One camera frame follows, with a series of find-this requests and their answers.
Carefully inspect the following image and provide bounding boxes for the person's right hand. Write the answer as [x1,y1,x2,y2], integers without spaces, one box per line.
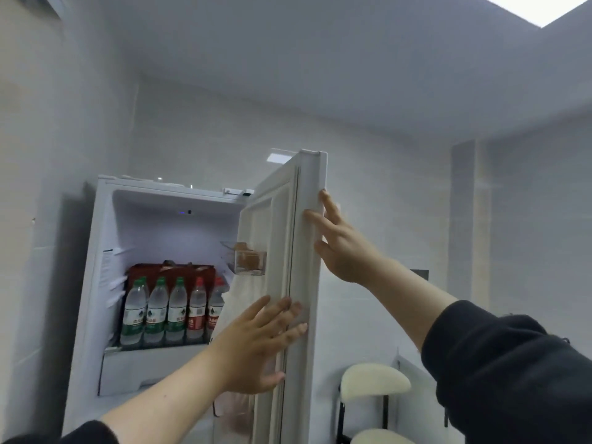
[302,189,385,286]

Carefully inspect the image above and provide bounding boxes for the person's left hand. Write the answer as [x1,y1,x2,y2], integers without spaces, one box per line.
[207,296,309,396]

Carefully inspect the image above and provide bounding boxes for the white refrigerator door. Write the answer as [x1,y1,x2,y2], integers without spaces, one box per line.
[210,149,329,444]

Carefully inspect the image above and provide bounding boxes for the person's right forearm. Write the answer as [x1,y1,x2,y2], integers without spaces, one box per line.
[363,256,592,444]

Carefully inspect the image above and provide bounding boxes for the person's left forearm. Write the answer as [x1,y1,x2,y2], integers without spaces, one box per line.
[0,344,225,444]

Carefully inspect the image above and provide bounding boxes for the red label water bottle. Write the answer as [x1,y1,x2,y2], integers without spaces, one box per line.
[186,277,207,342]
[205,277,227,341]

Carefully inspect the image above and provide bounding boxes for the clear door shelf bin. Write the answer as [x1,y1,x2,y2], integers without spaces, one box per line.
[220,240,268,277]

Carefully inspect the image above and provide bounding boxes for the brown packet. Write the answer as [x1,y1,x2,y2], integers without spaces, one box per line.
[232,242,265,272]

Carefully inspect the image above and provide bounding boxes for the white refrigerator drawer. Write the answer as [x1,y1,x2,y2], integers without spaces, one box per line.
[98,343,212,397]

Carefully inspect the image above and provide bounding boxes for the white refrigerator body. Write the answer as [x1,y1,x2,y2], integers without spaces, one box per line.
[62,175,255,444]

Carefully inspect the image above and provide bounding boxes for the square ceiling light panel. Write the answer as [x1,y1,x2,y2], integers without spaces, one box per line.
[478,0,592,28]

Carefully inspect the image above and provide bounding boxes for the cream stool with black frame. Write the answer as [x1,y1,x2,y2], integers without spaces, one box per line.
[350,428,417,444]
[336,363,413,444]

